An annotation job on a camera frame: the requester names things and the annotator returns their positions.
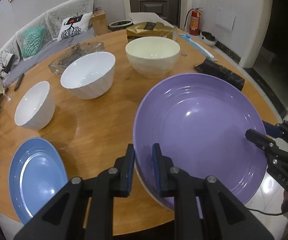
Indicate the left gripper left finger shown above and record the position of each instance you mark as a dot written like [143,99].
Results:
[83,209]

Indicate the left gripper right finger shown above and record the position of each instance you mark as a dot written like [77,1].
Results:
[203,208]

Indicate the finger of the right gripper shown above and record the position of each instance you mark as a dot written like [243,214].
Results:
[275,131]
[261,141]

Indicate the purple plate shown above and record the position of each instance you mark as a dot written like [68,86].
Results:
[200,122]

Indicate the small white bowl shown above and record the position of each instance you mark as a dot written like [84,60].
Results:
[36,108]

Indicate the blue plate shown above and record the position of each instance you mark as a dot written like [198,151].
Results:
[36,174]

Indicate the black rolled bag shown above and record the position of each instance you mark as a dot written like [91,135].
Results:
[210,68]

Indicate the white helmet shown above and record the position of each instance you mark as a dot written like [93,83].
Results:
[208,38]

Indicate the blue wrapped stick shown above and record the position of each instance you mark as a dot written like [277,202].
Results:
[200,48]

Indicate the red fire extinguisher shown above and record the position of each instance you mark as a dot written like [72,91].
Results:
[195,14]

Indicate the medium white bowl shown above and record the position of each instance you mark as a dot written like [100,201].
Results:
[90,76]

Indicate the cream bowl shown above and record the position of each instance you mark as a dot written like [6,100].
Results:
[152,56]

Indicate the black remote control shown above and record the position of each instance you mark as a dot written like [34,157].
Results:
[19,81]

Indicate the glass ashtray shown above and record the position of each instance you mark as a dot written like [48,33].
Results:
[73,53]

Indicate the gold tissue box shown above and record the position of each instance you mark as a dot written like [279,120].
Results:
[149,24]

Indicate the black white cushion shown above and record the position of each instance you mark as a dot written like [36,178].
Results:
[6,62]

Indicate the teal cushion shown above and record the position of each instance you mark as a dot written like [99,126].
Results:
[32,42]

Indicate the white tree-print cushion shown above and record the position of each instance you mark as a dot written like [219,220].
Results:
[74,25]

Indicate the grey sofa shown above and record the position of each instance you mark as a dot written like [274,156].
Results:
[59,27]

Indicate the grey trash bin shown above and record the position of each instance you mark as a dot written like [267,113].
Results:
[120,25]

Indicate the wooden side table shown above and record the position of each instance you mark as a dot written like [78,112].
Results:
[99,22]

